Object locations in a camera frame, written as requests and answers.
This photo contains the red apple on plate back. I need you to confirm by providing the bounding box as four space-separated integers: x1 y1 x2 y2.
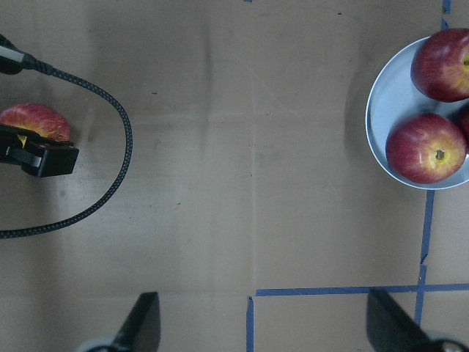
455 104 469 144

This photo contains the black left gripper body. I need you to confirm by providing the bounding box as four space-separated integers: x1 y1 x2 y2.
1 125 79 177

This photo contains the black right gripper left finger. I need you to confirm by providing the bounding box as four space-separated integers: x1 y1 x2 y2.
78 292 160 352

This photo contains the red apple on plate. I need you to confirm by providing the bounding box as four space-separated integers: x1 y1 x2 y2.
455 104 469 144
410 28 468 103
385 113 467 185

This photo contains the left braided black cable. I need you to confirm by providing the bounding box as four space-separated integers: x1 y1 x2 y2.
0 34 133 240

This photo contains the red apple on plate left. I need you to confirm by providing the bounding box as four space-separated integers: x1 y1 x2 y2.
410 28 468 103

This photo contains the light blue plate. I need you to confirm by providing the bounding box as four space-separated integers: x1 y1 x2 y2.
365 37 468 190

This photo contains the red apple on plate front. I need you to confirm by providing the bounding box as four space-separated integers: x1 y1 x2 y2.
385 113 467 185

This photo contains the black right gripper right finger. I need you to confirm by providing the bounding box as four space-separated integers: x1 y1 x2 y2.
366 288 469 352

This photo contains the transferred red apple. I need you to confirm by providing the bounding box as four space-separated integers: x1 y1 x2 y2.
1 103 70 142

